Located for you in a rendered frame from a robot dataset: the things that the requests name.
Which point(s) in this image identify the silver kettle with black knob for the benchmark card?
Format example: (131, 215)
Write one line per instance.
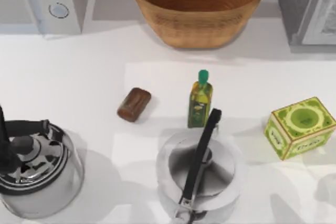
(39, 171)

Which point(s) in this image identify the pale microwave oven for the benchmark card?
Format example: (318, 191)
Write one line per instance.
(31, 3)

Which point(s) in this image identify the wooden basket bowl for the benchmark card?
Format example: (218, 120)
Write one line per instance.
(197, 22)

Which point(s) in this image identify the small microwave knob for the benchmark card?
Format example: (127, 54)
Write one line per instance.
(58, 10)

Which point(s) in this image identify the green square box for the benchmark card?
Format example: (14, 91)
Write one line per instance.
(299, 127)

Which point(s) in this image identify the green oil bottle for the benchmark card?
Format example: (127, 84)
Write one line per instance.
(199, 100)

